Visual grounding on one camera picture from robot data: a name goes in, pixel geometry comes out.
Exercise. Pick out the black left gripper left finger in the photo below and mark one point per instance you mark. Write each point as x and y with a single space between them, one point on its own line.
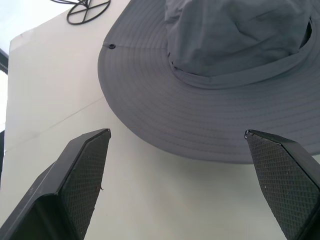
65 185

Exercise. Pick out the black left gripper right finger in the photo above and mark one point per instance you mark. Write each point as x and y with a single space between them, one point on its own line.
282 180

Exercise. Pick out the grey wide-brim hat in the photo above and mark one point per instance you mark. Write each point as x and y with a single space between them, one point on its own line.
215 82

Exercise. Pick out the dark object beside table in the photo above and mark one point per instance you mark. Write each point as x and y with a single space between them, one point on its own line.
3 62

